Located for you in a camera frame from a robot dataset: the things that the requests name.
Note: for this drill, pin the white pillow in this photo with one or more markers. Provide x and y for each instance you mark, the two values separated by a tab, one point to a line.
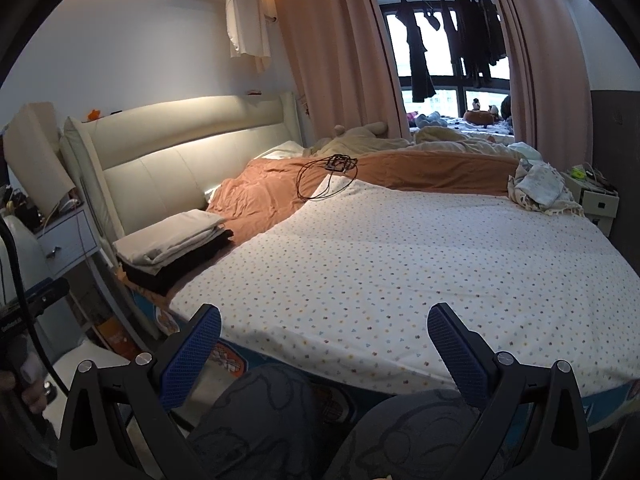
285	151

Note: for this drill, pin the orange plush cushion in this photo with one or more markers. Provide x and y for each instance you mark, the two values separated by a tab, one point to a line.
480	114

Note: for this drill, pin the white drawer nightstand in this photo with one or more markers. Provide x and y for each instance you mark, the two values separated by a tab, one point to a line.
65	245

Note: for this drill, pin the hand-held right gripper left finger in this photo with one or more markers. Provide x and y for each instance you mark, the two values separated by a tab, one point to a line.
192	355

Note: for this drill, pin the beige upright board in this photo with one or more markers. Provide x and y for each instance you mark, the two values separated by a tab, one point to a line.
35	155

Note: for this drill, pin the pink curtain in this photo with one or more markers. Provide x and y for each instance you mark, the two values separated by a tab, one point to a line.
545	60
340	50

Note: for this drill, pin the black folded clothes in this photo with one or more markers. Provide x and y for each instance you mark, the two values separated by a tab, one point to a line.
185	270

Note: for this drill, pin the beige duvet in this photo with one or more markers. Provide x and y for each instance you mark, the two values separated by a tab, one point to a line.
450	142

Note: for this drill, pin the row of dark hanging clothes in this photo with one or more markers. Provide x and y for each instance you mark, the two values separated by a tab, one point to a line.
470	35

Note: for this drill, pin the blue cartoon printed bedsheet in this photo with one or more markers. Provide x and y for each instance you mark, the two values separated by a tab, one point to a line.
160	320

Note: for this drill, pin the blue plush toy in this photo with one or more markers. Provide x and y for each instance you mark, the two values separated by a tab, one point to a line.
430	120

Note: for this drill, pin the person's left leg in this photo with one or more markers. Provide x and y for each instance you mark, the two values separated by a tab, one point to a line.
250	425

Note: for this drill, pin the crumpled white patterned cloth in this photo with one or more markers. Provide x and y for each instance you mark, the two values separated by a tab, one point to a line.
540	187

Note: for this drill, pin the white hanging cloth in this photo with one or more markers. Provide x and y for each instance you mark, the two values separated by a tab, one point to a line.
247	20

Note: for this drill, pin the beige jacket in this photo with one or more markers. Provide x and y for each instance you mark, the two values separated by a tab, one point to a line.
165	237

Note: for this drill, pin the small black electronic device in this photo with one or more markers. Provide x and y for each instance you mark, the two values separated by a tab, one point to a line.
340	164

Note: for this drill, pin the person's left hand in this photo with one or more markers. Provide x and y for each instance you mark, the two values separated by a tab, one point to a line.
32	400

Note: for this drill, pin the white bedside cabinet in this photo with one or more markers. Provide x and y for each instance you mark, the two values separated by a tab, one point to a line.
597	200

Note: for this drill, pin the orange-brown blanket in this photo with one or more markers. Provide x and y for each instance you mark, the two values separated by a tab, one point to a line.
260	195

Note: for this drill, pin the white dotted bed sheet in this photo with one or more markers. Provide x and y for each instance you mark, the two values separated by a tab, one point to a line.
400	270

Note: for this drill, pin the beige plush toy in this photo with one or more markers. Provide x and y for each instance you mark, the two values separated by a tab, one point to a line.
360	134

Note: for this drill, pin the small orange toy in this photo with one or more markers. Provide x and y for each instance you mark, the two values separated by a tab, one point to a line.
94	115

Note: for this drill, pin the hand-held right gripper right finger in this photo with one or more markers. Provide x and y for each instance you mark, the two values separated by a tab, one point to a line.
457	355

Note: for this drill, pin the cream padded headboard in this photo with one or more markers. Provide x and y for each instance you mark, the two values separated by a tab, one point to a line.
190	160

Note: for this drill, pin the orange printed bag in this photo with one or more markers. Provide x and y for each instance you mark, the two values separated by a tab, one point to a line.
112	335

